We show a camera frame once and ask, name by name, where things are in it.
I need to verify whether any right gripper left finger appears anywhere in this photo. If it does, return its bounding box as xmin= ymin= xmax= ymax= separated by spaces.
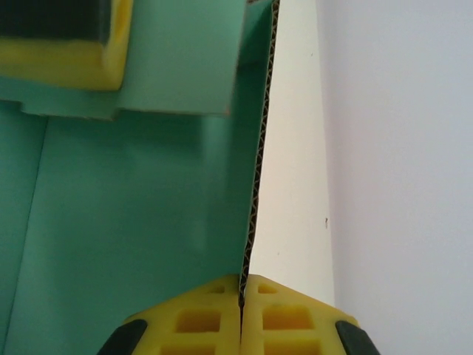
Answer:
xmin=99 ymin=274 xmax=242 ymax=355

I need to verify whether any green cardboard box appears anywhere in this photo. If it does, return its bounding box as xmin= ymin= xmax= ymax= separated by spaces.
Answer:
xmin=0 ymin=0 xmax=282 ymax=355

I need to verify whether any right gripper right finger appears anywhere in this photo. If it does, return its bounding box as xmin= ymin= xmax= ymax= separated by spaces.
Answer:
xmin=242 ymin=274 xmax=381 ymax=355

